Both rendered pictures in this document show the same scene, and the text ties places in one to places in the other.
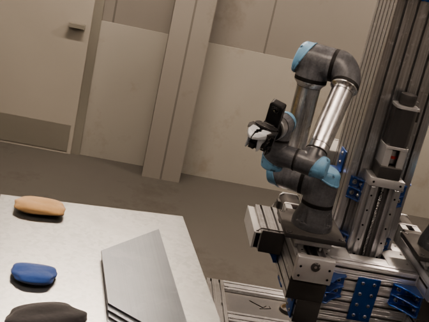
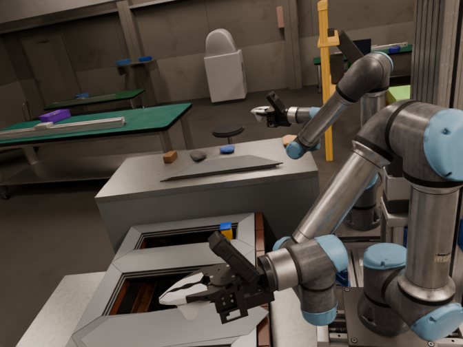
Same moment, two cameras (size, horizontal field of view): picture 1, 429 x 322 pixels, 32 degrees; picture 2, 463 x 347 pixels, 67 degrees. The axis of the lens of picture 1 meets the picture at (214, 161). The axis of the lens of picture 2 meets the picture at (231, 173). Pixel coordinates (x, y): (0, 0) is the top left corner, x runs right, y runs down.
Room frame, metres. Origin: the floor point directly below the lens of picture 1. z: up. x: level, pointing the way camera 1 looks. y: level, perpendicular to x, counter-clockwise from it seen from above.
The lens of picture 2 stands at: (2.58, -1.71, 1.90)
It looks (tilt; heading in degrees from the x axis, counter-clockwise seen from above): 24 degrees down; 112
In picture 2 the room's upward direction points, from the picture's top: 10 degrees counter-clockwise
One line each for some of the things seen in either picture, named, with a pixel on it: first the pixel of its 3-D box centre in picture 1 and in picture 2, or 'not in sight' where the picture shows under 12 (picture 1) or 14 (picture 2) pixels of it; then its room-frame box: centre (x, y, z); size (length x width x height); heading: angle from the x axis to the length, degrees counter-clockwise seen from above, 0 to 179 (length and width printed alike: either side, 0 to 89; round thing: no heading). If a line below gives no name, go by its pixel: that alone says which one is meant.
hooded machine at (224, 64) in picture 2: not in sight; (225, 66); (-0.31, 6.21, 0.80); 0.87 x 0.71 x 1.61; 7
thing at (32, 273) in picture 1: (34, 273); (227, 149); (1.73, 0.39, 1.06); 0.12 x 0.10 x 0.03; 106
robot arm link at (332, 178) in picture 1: (320, 183); (361, 184); (2.58, -0.39, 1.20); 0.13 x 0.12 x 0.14; 71
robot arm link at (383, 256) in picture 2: not in sight; (387, 270); (2.65, -0.90, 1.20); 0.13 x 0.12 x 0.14; 123
